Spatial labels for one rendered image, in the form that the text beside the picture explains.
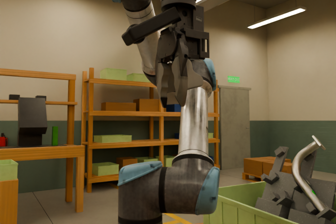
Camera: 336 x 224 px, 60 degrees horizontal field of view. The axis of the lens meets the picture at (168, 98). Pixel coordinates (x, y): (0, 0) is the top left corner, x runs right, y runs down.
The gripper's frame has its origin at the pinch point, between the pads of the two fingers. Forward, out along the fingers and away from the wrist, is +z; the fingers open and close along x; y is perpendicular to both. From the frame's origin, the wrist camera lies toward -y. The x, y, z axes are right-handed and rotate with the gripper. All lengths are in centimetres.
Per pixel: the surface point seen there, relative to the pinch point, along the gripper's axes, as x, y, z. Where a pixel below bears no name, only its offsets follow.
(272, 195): 33, 68, 34
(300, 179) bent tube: 22, 71, 26
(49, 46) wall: 524, 51, -135
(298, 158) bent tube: 25, 74, 19
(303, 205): 22, 72, 36
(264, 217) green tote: 18, 46, 35
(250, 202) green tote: 51, 74, 42
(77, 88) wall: 525, 104, -58
